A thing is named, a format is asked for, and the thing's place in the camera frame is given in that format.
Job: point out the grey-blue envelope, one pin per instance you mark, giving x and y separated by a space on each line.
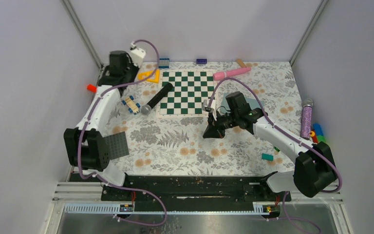
252 102

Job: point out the teal small block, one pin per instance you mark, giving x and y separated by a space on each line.
267 157

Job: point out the orange red small cylinder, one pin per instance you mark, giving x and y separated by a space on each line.
91 88

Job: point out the blue grey lego brick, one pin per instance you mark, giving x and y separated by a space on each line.
163 63

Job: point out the black silver microphone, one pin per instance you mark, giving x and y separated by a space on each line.
147 108

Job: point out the colourful block toy pile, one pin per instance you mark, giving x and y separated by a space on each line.
316 133

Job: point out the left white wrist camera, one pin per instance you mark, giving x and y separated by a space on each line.
137 55

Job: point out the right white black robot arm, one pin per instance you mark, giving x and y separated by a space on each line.
314 168

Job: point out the floral patterned table mat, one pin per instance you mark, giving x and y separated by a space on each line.
175 146

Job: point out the wooden toy car blue wheels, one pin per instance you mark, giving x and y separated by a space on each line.
133 107

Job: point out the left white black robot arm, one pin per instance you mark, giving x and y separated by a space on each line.
86 147

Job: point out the pink toy microphone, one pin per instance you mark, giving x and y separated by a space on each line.
231 73

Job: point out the purple glitter microphone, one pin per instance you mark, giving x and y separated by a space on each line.
306 118

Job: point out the grey lego baseplate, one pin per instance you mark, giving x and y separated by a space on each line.
118 145

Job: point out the purple lego brick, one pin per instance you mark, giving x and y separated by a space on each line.
201 61

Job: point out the green white chessboard mat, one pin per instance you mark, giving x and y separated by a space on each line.
190 88

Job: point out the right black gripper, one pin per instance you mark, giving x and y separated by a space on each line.
212 132

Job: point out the yellow triangle toy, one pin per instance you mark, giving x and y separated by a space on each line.
153 77

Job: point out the right wooden cylinder peg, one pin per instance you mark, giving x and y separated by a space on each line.
241 63

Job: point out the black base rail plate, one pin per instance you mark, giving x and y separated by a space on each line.
195 193

